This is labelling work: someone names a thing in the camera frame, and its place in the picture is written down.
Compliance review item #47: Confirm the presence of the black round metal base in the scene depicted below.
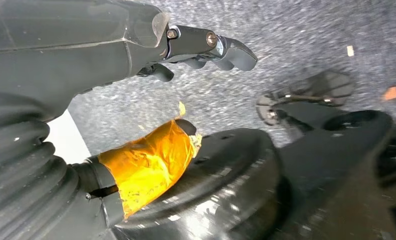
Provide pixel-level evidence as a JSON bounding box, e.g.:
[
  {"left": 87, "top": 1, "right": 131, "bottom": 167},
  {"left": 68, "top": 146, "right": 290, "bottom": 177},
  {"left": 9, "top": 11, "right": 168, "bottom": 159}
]
[{"left": 111, "top": 128, "right": 281, "bottom": 240}]

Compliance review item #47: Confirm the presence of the orange floor scrap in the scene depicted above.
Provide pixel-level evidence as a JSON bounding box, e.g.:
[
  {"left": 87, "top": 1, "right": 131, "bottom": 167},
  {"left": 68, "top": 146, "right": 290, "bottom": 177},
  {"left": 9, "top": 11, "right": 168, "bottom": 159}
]
[{"left": 382, "top": 86, "right": 396, "bottom": 101}]

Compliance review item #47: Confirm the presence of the black robot leg frame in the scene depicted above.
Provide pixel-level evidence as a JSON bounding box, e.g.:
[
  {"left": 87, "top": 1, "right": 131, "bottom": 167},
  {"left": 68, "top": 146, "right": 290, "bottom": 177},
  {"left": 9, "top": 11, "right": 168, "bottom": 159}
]
[{"left": 270, "top": 102, "right": 396, "bottom": 240}]

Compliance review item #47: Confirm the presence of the white panel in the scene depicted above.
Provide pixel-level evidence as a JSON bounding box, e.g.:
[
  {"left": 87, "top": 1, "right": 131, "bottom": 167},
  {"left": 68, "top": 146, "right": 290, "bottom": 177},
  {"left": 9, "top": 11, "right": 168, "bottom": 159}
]
[{"left": 45, "top": 109, "right": 92, "bottom": 166}]

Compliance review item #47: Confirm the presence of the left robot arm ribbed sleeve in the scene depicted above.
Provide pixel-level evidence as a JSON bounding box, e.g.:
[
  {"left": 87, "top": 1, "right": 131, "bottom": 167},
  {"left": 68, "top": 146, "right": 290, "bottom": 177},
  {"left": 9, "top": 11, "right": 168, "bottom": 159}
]
[{"left": 0, "top": 96, "right": 86, "bottom": 240}]

